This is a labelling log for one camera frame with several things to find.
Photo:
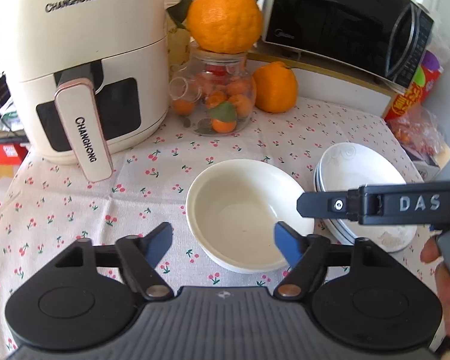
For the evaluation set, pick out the red carton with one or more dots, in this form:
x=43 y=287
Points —
x=408 y=97

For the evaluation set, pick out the white swirl-patterned plate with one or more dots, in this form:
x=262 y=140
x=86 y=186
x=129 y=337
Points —
x=360 y=170

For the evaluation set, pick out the black microwave oven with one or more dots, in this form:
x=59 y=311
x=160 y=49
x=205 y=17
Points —
x=341 y=18

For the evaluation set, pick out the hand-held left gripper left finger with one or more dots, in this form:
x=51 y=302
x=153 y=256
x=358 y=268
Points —
x=159 y=238

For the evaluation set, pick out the large orange with leaves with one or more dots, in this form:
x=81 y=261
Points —
x=225 y=18

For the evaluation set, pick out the white bowl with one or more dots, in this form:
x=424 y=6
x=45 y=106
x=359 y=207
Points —
x=240 y=202

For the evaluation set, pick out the white wood-edged cabinet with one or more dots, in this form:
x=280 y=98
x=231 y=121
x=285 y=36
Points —
x=341 y=90

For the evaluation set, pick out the pile of small mandarins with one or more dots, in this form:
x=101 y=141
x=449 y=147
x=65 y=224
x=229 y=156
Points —
x=225 y=99

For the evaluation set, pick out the plastic bag of oranges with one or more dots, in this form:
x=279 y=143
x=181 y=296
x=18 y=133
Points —
x=420 y=131

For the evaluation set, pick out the cream air fryer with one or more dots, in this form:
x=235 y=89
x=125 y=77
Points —
x=78 y=45

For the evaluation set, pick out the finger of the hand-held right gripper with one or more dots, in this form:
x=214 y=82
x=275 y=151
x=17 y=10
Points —
x=318 y=204

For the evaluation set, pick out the cherry-print tablecloth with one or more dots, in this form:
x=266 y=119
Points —
x=135 y=180

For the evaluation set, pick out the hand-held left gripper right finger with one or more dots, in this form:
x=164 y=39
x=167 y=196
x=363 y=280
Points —
x=287 y=243

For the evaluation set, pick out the glass jar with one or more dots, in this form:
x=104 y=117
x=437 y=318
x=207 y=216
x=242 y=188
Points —
x=210 y=58

